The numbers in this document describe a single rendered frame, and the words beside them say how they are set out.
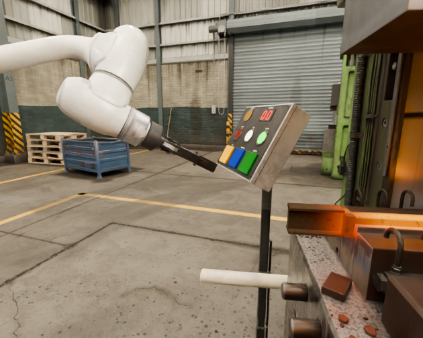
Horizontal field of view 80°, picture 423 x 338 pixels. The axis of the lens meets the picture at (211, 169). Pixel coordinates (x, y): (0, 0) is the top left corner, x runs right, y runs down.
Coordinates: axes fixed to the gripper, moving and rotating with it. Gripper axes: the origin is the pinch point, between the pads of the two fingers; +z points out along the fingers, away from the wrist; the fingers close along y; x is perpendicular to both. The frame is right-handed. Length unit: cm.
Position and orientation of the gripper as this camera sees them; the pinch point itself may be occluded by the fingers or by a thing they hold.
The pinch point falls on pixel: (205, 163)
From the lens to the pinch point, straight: 77.0
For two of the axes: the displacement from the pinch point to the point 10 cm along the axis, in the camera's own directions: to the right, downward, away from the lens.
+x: 4.7, -8.8, -0.5
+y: 3.7, 2.5, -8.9
